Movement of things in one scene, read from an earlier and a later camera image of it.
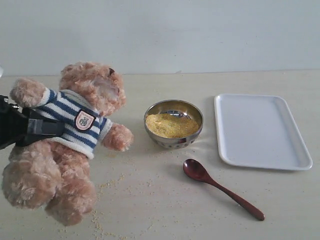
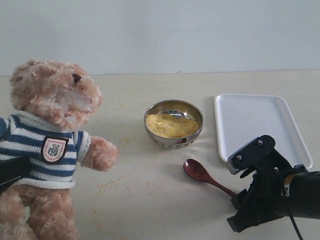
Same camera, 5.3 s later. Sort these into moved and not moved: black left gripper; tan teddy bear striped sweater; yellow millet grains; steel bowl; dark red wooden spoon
Moved: black left gripper; tan teddy bear striped sweater
Not moved: yellow millet grains; steel bowl; dark red wooden spoon
